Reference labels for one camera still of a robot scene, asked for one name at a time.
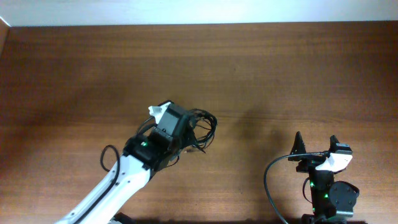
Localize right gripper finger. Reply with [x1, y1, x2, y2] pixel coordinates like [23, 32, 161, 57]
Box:
[329, 135, 339, 151]
[288, 131, 306, 161]

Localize black cable bundle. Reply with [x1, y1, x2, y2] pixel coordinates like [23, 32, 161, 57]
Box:
[185, 108, 218, 154]

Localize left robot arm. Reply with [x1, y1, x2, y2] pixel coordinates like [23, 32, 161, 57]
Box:
[57, 101, 193, 223]

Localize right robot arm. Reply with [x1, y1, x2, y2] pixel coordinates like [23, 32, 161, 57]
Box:
[289, 132, 359, 223]

